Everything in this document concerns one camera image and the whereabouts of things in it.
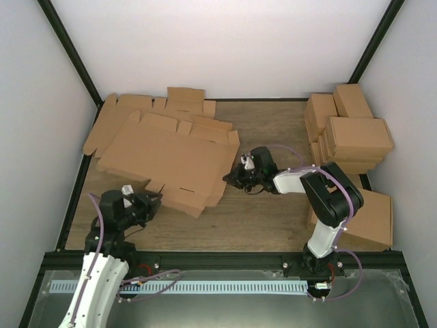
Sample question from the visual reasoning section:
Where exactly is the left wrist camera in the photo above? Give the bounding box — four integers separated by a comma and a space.
121, 184, 134, 208

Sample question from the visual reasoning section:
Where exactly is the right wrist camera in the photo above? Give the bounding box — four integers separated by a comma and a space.
240, 153, 255, 171

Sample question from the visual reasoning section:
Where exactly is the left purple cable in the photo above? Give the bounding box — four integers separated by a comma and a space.
68, 192, 184, 328

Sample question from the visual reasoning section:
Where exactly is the folded box near right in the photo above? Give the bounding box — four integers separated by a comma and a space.
307, 186, 393, 252

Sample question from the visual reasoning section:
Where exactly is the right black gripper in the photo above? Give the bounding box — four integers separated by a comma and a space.
223, 163, 264, 193

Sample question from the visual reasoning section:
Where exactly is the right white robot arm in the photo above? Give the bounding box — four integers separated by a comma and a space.
223, 146, 364, 275

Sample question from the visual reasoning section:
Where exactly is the right black frame post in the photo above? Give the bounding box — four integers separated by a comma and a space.
348, 0, 405, 84

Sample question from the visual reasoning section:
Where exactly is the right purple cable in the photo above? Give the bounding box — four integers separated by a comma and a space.
269, 145, 365, 302

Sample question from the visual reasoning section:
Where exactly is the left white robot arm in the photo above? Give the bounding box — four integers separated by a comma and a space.
59, 190, 163, 327

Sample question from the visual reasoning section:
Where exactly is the folded box back left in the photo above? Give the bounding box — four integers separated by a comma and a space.
304, 94, 337, 143

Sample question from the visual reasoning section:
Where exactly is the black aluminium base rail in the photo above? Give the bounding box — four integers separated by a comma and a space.
40, 251, 407, 273

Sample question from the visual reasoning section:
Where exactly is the cardboard box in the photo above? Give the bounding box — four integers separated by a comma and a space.
96, 111, 240, 217

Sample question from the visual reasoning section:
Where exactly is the folded boxes lower stack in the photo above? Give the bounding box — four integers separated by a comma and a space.
309, 135, 384, 174

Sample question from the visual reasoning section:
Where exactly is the folded box top stack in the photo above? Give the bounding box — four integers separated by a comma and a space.
325, 117, 394, 157

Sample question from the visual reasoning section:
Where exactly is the flat cardboard sheet stack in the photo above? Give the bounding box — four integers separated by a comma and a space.
83, 87, 216, 157

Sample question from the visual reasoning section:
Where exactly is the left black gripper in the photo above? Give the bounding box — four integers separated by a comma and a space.
119, 193, 163, 230

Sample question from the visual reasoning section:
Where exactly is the purple cable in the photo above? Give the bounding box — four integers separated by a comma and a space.
68, 192, 184, 328
269, 145, 365, 302

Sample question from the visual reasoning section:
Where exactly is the left black frame post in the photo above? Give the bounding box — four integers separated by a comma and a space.
37, 0, 104, 107

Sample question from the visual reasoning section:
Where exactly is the folded box back right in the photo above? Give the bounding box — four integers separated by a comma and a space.
333, 84, 373, 118

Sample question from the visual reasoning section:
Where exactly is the light blue cable duct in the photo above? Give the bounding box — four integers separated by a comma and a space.
49, 279, 308, 295

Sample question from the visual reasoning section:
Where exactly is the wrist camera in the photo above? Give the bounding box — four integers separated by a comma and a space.
121, 184, 134, 208
240, 153, 255, 171

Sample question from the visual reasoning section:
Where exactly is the black frame post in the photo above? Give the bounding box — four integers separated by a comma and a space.
37, 0, 104, 107
348, 0, 405, 84

